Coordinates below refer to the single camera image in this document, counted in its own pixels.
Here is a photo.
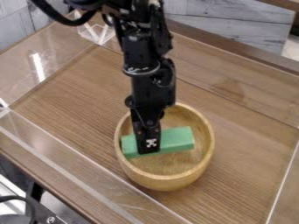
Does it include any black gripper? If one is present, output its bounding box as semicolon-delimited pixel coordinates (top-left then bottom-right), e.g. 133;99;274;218
125;58;176;155

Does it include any green rectangular block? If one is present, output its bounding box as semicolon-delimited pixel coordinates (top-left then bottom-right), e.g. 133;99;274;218
120;126;194;159

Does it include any brown wooden bowl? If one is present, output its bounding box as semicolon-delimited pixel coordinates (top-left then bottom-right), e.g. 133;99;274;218
113;103;214;192

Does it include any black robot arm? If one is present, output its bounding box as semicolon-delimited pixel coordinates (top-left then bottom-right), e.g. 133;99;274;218
66;0;176;154

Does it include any clear acrylic tray wall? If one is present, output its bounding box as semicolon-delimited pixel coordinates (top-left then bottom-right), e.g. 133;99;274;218
0;24;299;224

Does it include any clear acrylic corner bracket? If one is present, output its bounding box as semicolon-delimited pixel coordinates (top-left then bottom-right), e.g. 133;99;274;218
76;13;116;46

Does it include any black table leg frame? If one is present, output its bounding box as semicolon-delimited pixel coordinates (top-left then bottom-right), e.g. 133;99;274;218
25;182;66;224

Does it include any black cable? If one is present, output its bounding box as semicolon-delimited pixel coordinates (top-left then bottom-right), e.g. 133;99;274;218
28;0;102;27

